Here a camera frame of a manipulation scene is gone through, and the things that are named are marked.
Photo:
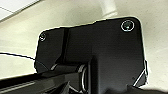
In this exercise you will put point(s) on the white post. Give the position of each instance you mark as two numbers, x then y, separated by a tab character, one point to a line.
108	7

